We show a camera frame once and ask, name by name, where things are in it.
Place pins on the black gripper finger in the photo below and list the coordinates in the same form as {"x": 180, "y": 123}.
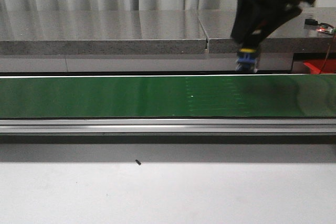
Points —
{"x": 264, "y": 18}
{"x": 245, "y": 21}

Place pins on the black connector plug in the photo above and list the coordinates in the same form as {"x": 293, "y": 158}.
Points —
{"x": 311, "y": 22}

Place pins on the small green circuit board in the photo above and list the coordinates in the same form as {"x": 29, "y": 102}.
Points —
{"x": 326, "y": 30}

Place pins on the red plastic tray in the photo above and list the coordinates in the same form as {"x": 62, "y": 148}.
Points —
{"x": 321, "y": 66}

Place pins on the green conveyor belt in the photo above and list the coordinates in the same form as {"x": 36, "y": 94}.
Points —
{"x": 275, "y": 96}

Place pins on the grey stone slab left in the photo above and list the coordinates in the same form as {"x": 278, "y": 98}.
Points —
{"x": 108, "y": 32}

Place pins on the aluminium conveyor frame rail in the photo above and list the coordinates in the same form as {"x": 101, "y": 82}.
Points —
{"x": 171, "y": 126}

